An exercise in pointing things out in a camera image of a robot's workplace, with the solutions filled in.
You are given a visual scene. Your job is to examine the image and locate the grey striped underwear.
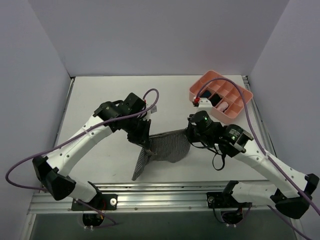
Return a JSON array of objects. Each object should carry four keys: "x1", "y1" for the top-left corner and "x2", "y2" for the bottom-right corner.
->
[{"x1": 131, "y1": 129, "x2": 191, "y2": 181}]

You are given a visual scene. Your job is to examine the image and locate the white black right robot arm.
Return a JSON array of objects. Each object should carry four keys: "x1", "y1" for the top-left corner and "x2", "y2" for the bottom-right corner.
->
[{"x1": 185, "y1": 97, "x2": 320, "y2": 219}]

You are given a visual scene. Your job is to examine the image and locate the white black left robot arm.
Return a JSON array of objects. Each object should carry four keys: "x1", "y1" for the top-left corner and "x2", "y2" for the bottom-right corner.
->
[{"x1": 32, "y1": 92, "x2": 151, "y2": 210}]

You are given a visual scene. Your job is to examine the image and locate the pink rolled cloth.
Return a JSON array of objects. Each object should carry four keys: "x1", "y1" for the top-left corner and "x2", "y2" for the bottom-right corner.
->
[{"x1": 216, "y1": 101, "x2": 229, "y2": 112}]

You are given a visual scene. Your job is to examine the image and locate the black rolled cloth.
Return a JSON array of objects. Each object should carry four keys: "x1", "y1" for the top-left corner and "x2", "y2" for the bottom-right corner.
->
[{"x1": 209, "y1": 93, "x2": 223, "y2": 107}]

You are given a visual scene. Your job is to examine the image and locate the blue rolled cloth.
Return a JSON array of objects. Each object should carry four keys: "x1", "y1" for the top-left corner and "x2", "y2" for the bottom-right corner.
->
[{"x1": 200, "y1": 89, "x2": 212, "y2": 99}]

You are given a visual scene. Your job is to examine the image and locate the pink compartment tray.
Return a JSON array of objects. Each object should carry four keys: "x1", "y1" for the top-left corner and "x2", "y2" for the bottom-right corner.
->
[{"x1": 189, "y1": 70, "x2": 253, "y2": 125}]

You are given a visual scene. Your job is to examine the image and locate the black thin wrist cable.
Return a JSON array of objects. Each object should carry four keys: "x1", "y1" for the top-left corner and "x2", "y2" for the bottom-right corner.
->
[{"x1": 212, "y1": 147, "x2": 227, "y2": 172}]

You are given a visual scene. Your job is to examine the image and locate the aluminium frame rail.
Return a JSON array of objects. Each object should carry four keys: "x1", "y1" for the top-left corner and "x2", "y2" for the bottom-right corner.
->
[{"x1": 27, "y1": 181, "x2": 277, "y2": 214}]

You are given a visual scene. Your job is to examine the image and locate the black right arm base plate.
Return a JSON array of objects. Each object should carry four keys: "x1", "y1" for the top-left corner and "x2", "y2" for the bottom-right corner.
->
[{"x1": 206, "y1": 191, "x2": 251, "y2": 209}]

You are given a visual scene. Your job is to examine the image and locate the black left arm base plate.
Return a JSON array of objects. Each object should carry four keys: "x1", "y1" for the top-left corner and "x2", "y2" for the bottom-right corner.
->
[{"x1": 71, "y1": 193, "x2": 118, "y2": 211}]

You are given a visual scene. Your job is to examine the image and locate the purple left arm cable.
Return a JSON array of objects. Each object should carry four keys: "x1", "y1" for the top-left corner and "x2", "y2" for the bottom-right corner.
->
[{"x1": 5, "y1": 88, "x2": 160, "y2": 229}]

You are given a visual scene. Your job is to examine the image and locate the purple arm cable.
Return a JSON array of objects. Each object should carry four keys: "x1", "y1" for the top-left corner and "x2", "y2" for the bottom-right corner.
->
[
  {"x1": 194, "y1": 77, "x2": 320, "y2": 240},
  {"x1": 5, "y1": 88, "x2": 160, "y2": 229}
]

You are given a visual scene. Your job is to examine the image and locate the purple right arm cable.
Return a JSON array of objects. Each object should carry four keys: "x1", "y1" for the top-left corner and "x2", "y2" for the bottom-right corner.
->
[{"x1": 194, "y1": 77, "x2": 320, "y2": 240}]

